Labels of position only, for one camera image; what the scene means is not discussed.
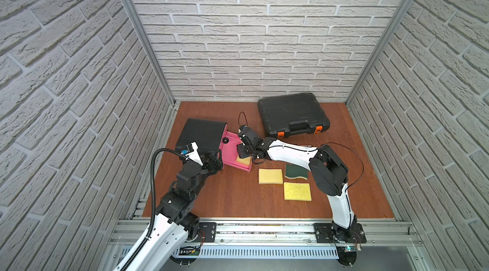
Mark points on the pale yellow foam sponge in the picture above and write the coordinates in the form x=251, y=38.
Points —
x=270, y=176
x=244, y=161

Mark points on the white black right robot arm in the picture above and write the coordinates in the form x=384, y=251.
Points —
x=329, y=172

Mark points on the aluminium corner frame post left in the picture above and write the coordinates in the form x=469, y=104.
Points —
x=142, y=35

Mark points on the green yellow scouring sponge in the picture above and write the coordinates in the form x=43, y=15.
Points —
x=296, y=172

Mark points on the aluminium front rail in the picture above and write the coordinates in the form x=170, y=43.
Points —
x=255, y=238

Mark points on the aluminium corner frame post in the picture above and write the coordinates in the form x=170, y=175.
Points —
x=384, y=39
x=142, y=35

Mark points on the black plastic tool case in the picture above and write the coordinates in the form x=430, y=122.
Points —
x=287, y=115

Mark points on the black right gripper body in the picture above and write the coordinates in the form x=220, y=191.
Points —
x=244, y=152

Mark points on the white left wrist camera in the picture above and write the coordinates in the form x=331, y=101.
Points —
x=190, y=152

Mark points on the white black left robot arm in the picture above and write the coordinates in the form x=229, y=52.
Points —
x=172, y=223

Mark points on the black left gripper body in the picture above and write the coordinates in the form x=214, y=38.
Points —
x=213, y=162

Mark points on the black drawer cabinet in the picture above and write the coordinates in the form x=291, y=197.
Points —
x=207, y=134

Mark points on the aluminium corner frame post right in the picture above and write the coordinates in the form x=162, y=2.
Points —
x=384, y=39

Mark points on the pink drawer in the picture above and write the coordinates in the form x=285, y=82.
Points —
x=224, y=140
x=230, y=152

